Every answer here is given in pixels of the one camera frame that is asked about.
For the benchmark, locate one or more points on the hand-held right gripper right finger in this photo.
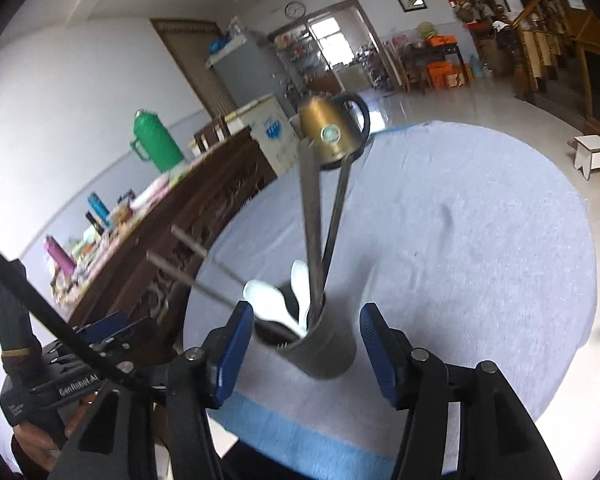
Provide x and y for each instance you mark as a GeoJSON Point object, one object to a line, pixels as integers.
{"type": "Point", "coordinates": [376, 350]}

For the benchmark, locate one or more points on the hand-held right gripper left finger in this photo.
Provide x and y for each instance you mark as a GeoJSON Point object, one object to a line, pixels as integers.
{"type": "Point", "coordinates": [236, 342]}

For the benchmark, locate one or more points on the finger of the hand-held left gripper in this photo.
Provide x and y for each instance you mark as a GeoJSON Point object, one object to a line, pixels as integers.
{"type": "Point", "coordinates": [102, 325]}
{"type": "Point", "coordinates": [135, 337]}

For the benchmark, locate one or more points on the dark metal utensil holder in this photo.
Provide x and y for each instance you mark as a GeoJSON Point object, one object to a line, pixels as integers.
{"type": "Point", "coordinates": [325, 350]}

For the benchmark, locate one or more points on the white plastic spoon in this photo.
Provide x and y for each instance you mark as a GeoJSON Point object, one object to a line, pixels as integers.
{"type": "Point", "coordinates": [300, 280]}
{"type": "Point", "coordinates": [262, 297]}

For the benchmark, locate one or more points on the person's left forearm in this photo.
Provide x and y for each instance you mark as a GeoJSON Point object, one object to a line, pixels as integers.
{"type": "Point", "coordinates": [10, 310]}

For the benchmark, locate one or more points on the person's left hand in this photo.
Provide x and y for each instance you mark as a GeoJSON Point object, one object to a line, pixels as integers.
{"type": "Point", "coordinates": [35, 450]}

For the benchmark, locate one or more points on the pink water bottle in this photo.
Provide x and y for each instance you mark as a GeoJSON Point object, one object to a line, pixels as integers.
{"type": "Point", "coordinates": [60, 256]}

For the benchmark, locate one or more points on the dark glass bottle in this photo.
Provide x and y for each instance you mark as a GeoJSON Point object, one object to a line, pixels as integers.
{"type": "Point", "coordinates": [95, 224]}

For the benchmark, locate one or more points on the orange snack container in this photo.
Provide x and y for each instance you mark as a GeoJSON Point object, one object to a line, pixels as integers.
{"type": "Point", "coordinates": [120, 213]}

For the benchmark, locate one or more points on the blue water bottle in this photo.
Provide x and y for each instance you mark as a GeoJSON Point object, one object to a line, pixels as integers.
{"type": "Point", "coordinates": [99, 207]}

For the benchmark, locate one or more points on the blue grey tablecloth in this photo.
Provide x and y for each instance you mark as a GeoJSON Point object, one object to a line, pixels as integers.
{"type": "Point", "coordinates": [455, 260]}

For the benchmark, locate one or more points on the pink plate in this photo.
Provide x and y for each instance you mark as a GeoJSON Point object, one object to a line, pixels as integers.
{"type": "Point", "coordinates": [152, 190]}

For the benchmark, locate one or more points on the wide metal utensil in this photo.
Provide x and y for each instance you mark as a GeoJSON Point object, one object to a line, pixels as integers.
{"type": "Point", "coordinates": [309, 210]}

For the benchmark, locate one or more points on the thin metal utensil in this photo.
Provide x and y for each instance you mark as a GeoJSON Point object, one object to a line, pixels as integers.
{"type": "Point", "coordinates": [337, 200]}

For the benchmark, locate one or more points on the carved dark wooden table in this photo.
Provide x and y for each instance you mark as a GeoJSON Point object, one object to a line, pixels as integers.
{"type": "Point", "coordinates": [220, 175]}

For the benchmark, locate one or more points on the green thermos flask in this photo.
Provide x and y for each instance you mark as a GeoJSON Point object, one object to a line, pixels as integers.
{"type": "Point", "coordinates": [157, 140]}

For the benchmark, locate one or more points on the dark wooden chair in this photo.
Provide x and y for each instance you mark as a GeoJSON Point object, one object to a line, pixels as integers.
{"type": "Point", "coordinates": [211, 135]}

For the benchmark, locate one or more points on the white chest freezer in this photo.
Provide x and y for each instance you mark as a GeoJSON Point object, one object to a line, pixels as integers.
{"type": "Point", "coordinates": [275, 130]}

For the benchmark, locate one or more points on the gold electric kettle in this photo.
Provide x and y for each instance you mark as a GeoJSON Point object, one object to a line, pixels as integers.
{"type": "Point", "coordinates": [325, 120]}

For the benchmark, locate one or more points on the grey refrigerator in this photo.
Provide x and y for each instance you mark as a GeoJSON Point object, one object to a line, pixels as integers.
{"type": "Point", "coordinates": [250, 70]}

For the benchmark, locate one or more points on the orange crate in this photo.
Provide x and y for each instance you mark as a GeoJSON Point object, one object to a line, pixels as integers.
{"type": "Point", "coordinates": [447, 76]}

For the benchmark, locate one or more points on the brown wooden door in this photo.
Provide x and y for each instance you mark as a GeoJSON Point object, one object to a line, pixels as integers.
{"type": "Point", "coordinates": [190, 55]}

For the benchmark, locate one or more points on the glass shelf cabinet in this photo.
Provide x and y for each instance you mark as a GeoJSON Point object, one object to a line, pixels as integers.
{"type": "Point", "coordinates": [300, 60]}

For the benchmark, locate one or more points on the small white stool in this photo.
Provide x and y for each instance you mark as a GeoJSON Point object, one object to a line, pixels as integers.
{"type": "Point", "coordinates": [591, 152]}

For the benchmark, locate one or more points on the wooden side table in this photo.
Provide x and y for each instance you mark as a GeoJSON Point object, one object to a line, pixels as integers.
{"type": "Point", "coordinates": [430, 57]}

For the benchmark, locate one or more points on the blue plastic bag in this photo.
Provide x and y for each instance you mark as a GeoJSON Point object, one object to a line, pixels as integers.
{"type": "Point", "coordinates": [220, 45]}

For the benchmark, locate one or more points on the clear water jug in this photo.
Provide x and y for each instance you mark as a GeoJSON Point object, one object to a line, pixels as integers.
{"type": "Point", "coordinates": [475, 67]}

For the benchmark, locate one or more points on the orange box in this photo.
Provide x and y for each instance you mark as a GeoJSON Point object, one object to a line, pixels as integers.
{"type": "Point", "coordinates": [441, 41]}

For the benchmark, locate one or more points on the green woven basket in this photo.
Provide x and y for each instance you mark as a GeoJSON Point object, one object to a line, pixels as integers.
{"type": "Point", "coordinates": [425, 31]}

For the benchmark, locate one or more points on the wooden staircase railing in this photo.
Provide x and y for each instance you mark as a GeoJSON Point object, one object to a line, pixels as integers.
{"type": "Point", "coordinates": [555, 50]}

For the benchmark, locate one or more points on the hanging hats and bags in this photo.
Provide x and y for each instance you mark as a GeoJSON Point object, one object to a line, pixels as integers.
{"type": "Point", "coordinates": [477, 10]}

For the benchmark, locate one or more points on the round wall clock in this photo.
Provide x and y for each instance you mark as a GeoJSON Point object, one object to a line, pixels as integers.
{"type": "Point", "coordinates": [295, 10]}

